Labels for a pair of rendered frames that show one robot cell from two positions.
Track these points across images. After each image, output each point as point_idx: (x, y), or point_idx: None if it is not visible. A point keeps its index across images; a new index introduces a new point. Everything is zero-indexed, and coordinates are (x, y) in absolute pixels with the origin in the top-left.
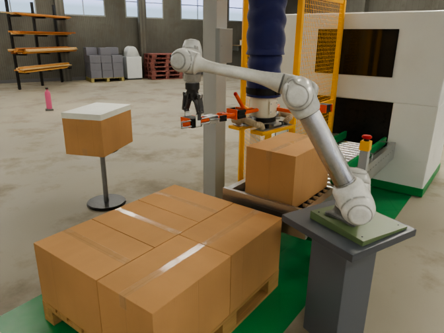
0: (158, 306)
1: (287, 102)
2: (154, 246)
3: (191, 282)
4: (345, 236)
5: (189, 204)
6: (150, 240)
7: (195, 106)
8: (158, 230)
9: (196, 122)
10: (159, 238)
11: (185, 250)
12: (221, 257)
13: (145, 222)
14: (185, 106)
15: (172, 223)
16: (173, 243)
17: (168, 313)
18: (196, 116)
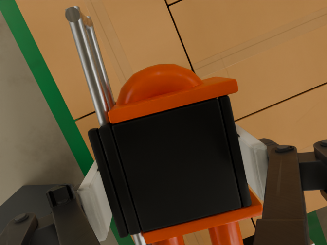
0: None
1: None
2: (171, 6)
3: (28, 19)
4: None
5: (302, 149)
6: (196, 7)
7: (84, 232)
8: (229, 39)
9: (94, 163)
10: (197, 28)
11: (129, 56)
12: (76, 103)
13: (277, 27)
14: (294, 171)
15: (241, 77)
16: (164, 45)
17: None
18: (82, 182)
